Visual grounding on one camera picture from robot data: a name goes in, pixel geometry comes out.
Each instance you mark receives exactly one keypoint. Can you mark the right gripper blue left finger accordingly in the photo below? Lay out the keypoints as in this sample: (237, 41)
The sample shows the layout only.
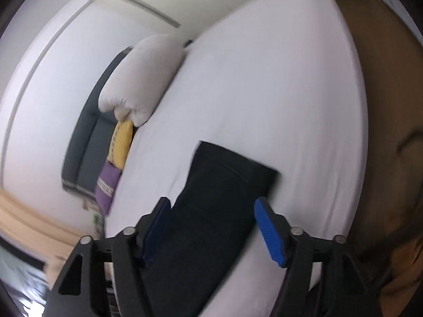
(151, 229)

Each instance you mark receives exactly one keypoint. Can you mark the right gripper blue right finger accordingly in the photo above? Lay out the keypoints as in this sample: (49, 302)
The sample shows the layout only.
(275, 230)

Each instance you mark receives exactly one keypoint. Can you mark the black denim pants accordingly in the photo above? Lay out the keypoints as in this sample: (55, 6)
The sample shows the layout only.
(210, 223)

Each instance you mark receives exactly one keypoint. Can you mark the purple pillow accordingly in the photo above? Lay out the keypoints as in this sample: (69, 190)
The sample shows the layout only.
(106, 185)

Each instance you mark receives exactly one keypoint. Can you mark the yellow pillow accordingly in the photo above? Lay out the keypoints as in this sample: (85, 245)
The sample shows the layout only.
(120, 144)

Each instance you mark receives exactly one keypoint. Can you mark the dark grey headboard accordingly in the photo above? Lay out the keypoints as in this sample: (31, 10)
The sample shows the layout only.
(90, 140)

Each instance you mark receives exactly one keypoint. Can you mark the beige curtain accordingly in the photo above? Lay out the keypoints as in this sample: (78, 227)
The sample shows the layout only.
(40, 235)

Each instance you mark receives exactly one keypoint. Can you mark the rolled white duvet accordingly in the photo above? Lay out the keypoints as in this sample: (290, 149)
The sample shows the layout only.
(139, 82)

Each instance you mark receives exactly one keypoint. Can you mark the white bed mattress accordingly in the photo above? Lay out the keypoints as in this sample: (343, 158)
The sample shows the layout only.
(278, 82)

